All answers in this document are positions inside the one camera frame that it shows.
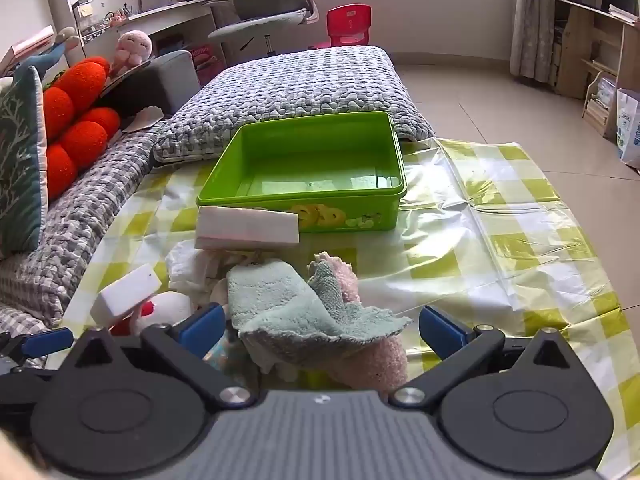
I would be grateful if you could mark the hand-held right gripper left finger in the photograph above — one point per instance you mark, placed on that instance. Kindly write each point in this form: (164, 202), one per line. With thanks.
(202, 329)

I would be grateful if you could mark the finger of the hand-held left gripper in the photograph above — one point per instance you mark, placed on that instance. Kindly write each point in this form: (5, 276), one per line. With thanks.
(47, 341)
(20, 385)

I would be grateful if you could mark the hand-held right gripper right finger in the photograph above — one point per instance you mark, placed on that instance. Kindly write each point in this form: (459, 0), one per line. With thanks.
(441, 331)

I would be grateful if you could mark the red and white plush toy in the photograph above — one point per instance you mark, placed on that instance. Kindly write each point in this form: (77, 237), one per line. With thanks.
(170, 305)

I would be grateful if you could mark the white cloth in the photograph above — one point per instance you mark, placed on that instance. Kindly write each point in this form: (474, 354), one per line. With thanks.
(185, 270)

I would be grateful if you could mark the pink fluffy towel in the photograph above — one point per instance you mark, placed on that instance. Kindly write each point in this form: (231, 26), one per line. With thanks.
(380, 360)

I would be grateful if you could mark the mint green towel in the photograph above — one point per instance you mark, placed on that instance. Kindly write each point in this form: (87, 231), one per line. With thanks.
(275, 310)

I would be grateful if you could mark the small white sponge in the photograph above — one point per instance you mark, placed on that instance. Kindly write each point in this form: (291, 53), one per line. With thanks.
(125, 295)

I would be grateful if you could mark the large white sponge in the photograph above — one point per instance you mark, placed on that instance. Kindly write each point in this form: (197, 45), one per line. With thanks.
(245, 227)

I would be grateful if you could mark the green plastic box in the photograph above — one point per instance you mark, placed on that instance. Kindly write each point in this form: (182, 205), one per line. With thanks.
(350, 210)

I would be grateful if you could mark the green checked plastic tablecloth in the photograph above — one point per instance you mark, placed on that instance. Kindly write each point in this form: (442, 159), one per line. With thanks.
(500, 220)

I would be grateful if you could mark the grey quilted sofa cover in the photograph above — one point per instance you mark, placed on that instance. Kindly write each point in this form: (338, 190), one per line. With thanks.
(90, 195)

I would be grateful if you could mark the teal tree-print cushion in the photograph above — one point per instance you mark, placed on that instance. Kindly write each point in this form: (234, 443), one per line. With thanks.
(20, 160)

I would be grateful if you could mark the orange knitted plush pillow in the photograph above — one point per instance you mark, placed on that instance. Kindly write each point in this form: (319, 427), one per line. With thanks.
(80, 142)

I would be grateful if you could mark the white paper piece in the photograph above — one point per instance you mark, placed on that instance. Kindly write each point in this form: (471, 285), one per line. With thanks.
(142, 120)

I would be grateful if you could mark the grey ottoman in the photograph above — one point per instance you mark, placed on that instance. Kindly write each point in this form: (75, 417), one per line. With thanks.
(170, 80)

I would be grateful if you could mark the grey quilted pillow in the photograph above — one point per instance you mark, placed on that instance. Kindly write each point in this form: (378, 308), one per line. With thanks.
(300, 90)

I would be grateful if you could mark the pink storage basket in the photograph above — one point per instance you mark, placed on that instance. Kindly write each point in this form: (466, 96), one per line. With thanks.
(205, 62)

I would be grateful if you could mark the white paper bag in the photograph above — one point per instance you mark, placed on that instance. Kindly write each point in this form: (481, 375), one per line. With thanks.
(629, 130)

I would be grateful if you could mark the blue grey plush toy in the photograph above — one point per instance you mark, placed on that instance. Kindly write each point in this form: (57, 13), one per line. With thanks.
(50, 57)

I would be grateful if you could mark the pink octopus plush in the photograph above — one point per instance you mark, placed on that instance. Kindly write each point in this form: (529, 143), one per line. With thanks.
(132, 45)

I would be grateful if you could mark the wooden bookshelf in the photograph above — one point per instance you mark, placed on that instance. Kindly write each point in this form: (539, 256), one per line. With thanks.
(575, 40)

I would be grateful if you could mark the red plastic chair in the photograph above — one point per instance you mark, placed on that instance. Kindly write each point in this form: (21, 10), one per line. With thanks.
(350, 22)

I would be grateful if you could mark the grey curtain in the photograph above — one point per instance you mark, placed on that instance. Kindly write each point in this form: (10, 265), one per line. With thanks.
(535, 20)

